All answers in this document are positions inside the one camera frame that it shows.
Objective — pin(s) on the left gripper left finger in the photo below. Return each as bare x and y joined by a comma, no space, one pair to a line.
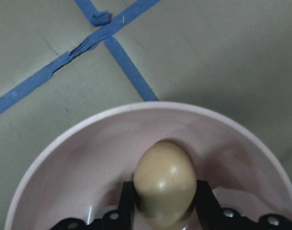
121,218

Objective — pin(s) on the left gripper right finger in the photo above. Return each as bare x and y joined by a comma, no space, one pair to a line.
214,217

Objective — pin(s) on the brown egg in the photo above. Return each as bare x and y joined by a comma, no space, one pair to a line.
165,183

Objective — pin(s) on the pink bowl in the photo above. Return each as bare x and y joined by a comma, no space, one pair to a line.
80,174

